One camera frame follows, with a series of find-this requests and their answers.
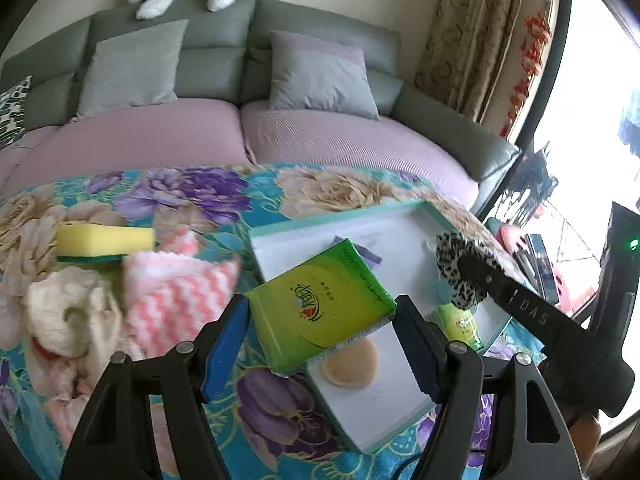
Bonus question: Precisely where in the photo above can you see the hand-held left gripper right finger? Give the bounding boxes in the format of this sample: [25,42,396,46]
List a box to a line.
[395,295,583,480]

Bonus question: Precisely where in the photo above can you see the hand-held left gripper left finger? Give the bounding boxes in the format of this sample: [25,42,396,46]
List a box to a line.
[60,294,251,480]

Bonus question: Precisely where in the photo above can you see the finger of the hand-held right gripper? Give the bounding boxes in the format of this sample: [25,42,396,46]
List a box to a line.
[456,256,596,343]

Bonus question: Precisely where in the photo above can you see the green tissue pack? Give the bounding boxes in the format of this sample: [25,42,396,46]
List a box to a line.
[245,239,397,375]
[436,305,485,352]

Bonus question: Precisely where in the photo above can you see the beige round soft ball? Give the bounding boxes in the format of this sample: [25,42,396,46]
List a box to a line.
[321,338,379,389]

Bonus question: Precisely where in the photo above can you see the pink and white striped cloth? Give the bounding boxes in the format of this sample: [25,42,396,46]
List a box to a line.
[120,227,243,358]

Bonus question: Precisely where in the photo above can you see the leopard print scrunchie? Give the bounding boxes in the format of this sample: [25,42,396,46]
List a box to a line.
[435,230,501,308]

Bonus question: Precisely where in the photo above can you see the teal and white shallow box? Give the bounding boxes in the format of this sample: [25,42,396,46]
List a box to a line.
[248,200,511,455]

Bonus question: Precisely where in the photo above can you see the yellow and green sponge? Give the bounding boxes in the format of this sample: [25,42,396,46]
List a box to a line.
[54,224,158,263]

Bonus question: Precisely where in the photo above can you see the person's right hand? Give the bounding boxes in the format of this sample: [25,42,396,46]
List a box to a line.
[570,409,602,472]

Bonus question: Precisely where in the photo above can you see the cream fluffy cloth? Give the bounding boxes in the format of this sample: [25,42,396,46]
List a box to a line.
[22,265,143,396]

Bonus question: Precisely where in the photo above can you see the blue floral blanket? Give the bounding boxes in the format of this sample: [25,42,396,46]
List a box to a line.
[0,165,551,480]

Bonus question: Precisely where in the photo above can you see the red paper window decoration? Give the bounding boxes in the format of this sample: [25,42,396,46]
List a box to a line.
[500,10,553,138]

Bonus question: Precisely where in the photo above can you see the beige patterned curtain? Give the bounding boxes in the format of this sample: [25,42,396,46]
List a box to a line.
[414,0,551,126]

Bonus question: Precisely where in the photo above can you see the grey pillow with lilac edge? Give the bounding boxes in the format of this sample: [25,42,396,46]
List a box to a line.
[269,30,380,120]

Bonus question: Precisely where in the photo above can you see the grey throw pillow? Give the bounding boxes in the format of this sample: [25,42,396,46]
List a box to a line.
[72,19,190,121]

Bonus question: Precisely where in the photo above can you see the grey upholstered sofa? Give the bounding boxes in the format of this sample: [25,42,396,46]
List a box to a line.
[0,0,521,186]

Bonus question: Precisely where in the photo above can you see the black and white patterned pillow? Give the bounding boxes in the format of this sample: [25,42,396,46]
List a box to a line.
[0,75,33,148]

